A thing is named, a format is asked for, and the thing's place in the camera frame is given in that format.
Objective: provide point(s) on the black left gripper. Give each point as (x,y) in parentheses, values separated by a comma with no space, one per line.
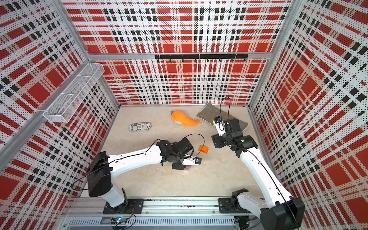
(181,166)

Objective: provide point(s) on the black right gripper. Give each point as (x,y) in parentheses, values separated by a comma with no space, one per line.
(217,141)

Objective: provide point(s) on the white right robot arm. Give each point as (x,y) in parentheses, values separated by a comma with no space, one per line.
(278,210)

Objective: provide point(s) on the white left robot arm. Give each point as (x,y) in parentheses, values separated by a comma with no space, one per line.
(105,168)

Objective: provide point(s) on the orange round lego piece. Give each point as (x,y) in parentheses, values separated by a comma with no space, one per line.
(203,149)

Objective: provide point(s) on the orange plush toy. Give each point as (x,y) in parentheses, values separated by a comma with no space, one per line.
(181,118)

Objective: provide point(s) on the grey patterned cushion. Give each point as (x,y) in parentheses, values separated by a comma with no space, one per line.
(209,112)

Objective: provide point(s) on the green circuit board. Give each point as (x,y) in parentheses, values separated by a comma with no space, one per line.
(118,221)

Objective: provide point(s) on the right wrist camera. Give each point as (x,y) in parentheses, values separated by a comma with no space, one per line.
(219,125)

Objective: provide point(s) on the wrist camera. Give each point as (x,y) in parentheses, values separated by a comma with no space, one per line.
(191,161)
(219,125)

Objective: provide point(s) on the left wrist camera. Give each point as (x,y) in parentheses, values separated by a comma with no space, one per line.
(191,161)

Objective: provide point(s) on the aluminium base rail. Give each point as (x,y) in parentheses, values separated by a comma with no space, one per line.
(158,213)

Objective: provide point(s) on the black hook rail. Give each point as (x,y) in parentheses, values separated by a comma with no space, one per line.
(200,56)

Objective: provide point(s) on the white wire mesh basket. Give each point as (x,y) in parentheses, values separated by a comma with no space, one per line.
(67,103)

